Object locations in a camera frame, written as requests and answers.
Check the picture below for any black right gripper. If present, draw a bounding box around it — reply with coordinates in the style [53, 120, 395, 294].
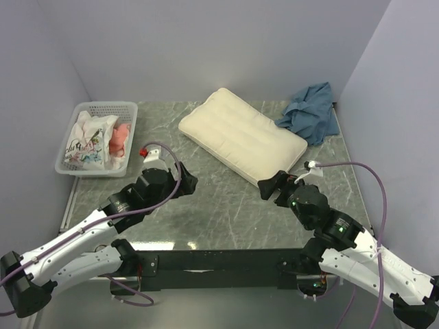
[256, 169, 311, 230]

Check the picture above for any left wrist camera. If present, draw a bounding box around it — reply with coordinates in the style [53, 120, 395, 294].
[139, 147, 161, 164]

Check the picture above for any white printed cloth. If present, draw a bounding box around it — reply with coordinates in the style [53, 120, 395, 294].
[64, 110, 118, 171]

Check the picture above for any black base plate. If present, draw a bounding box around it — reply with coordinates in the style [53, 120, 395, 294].
[138, 249, 321, 291]

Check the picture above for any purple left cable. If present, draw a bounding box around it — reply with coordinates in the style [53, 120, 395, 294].
[0, 141, 182, 316]

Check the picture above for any cream pillow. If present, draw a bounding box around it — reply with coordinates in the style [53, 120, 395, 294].
[178, 88, 308, 186]

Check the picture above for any blue pillowcase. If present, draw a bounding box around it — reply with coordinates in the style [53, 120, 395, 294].
[275, 82, 340, 146]

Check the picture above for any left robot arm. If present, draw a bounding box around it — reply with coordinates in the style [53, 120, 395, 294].
[1, 162, 198, 318]

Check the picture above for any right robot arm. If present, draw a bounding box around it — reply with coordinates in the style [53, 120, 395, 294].
[257, 171, 438, 328]

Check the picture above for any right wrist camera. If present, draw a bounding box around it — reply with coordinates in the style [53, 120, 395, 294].
[302, 160, 324, 179]

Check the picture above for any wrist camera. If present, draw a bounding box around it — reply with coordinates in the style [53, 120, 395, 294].
[139, 147, 161, 164]
[302, 160, 324, 179]

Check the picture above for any white plastic basket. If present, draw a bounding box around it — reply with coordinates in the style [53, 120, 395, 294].
[55, 101, 138, 178]

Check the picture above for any pink cloth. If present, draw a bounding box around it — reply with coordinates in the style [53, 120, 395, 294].
[108, 123, 131, 157]

